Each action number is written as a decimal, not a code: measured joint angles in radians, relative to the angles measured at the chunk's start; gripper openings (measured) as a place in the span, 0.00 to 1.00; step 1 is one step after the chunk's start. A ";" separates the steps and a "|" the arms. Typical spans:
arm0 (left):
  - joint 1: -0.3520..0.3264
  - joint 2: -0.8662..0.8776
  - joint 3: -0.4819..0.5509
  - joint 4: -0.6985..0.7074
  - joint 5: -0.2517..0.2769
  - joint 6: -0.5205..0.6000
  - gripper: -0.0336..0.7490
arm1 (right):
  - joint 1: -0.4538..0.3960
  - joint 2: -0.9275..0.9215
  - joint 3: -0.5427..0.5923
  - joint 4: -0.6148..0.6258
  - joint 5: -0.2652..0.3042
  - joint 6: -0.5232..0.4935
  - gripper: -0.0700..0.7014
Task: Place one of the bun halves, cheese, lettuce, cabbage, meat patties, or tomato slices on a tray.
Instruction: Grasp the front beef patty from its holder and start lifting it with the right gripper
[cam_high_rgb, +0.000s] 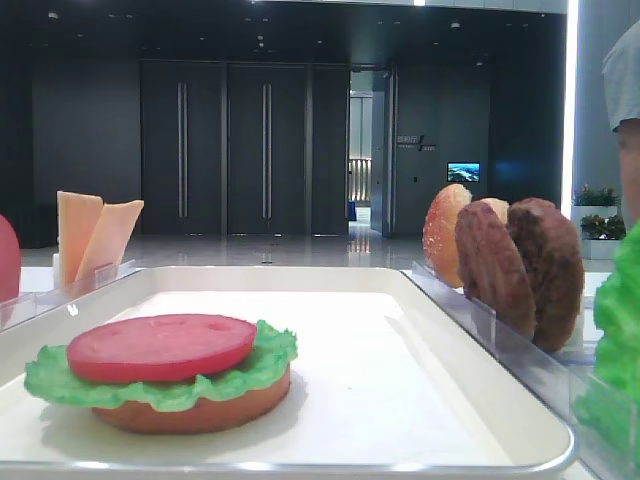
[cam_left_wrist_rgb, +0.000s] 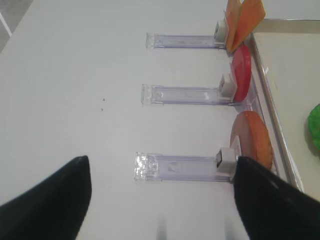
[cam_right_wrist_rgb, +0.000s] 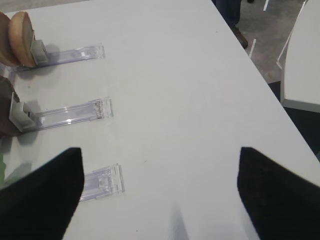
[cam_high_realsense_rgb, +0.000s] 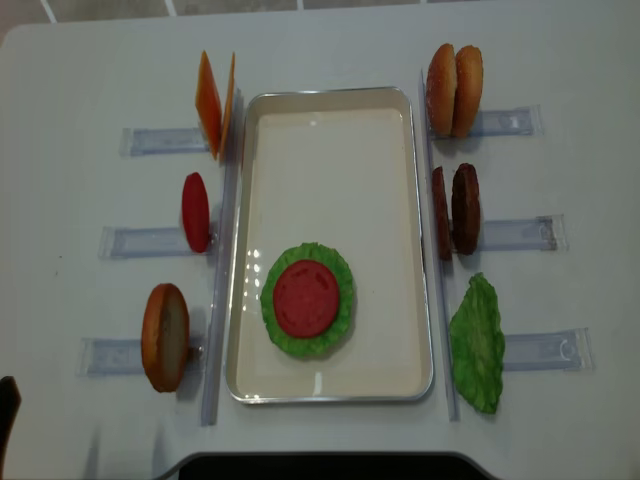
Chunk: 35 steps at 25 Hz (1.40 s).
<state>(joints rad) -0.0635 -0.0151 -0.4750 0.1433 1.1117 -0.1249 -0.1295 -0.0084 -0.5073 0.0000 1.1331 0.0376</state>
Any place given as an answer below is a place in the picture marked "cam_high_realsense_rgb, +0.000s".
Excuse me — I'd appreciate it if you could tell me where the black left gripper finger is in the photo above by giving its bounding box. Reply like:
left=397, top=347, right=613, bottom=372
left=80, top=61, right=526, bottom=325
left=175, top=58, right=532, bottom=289
left=0, top=376, right=21, bottom=458

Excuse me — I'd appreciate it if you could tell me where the bread bun slice left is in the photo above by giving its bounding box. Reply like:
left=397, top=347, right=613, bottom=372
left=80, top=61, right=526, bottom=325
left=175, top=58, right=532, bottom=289
left=141, top=283, right=190, bottom=393

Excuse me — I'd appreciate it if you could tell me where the upright red tomato slice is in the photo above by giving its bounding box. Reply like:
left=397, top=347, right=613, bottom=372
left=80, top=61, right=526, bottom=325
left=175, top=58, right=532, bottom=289
left=181, top=172, right=210, bottom=253

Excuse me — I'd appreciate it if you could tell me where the red tomato slice on tray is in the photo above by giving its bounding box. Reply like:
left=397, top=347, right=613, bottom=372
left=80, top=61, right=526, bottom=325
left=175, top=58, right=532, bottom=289
left=273, top=260, right=340, bottom=339

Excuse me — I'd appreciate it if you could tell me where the green lettuce leaf on tray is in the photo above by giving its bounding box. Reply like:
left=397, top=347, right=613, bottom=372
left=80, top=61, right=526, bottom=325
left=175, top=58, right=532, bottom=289
left=260, top=242, right=355, bottom=359

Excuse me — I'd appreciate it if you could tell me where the right orange cheese slice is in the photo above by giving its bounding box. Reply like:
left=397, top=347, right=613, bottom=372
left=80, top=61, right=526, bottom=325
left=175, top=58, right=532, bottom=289
left=219, top=54, right=235, bottom=162

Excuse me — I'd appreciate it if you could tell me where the thin brown meat patty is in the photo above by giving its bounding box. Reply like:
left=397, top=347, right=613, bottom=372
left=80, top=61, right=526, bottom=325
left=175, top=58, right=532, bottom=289
left=431, top=167, right=452, bottom=261

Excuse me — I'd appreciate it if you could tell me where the upright green lettuce leaf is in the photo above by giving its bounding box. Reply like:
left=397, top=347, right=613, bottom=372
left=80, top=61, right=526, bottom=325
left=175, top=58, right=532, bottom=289
left=449, top=272, right=506, bottom=415

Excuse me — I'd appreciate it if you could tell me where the left long clear strip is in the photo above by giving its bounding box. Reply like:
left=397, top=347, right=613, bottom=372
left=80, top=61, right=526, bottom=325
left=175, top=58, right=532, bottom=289
left=201, top=87, right=244, bottom=427

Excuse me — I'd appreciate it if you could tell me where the long clear strip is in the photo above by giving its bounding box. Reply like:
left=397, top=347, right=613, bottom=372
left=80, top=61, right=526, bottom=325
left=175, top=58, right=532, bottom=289
left=419, top=69, right=460, bottom=422
left=201, top=87, right=244, bottom=427

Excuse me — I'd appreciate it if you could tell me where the white metal tray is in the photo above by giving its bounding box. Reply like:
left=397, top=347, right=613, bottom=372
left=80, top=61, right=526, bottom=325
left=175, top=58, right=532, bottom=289
left=225, top=87, right=433, bottom=404

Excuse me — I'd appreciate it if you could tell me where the right long clear strip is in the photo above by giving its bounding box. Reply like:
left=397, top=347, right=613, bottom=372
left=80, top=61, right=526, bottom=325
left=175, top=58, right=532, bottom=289
left=419, top=69, right=460, bottom=422

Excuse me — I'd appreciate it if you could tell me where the left top bun half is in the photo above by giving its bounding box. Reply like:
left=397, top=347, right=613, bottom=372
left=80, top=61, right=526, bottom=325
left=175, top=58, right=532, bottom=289
left=426, top=43, right=457, bottom=136

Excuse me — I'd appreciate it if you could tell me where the bun half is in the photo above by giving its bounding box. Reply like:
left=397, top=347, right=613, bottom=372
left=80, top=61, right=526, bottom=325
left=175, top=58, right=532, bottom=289
left=426, top=43, right=457, bottom=136
left=451, top=45, right=484, bottom=138

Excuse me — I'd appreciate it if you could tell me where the right top bun half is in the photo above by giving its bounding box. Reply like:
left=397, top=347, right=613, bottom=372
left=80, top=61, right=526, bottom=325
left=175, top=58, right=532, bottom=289
left=451, top=45, right=484, bottom=138

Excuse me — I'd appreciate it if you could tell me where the clear bread holder rail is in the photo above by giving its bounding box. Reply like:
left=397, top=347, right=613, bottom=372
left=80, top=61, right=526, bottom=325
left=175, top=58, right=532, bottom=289
left=76, top=337, right=205, bottom=377

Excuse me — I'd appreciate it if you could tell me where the clear tomato holder rail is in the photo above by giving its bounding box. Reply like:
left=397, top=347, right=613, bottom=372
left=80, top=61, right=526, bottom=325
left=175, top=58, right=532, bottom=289
left=98, top=227, right=198, bottom=259

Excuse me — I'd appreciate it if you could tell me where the clear cheese holder rail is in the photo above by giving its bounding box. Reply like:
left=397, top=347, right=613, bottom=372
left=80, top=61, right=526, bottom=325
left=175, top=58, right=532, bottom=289
left=119, top=128, right=209, bottom=157

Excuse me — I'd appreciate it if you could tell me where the clear lettuce holder rail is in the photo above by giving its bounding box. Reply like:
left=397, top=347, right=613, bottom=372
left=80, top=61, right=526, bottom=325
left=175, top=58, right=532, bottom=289
left=503, top=328, right=593, bottom=372

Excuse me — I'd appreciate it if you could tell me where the clear patty holder rail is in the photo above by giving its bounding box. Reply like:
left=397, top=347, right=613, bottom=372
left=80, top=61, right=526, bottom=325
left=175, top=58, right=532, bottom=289
left=477, top=215, right=569, bottom=251

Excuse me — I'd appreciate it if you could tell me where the clear bun holder rail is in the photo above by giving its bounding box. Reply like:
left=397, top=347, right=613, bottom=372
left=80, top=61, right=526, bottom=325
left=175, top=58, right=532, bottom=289
left=427, top=104, right=543, bottom=139

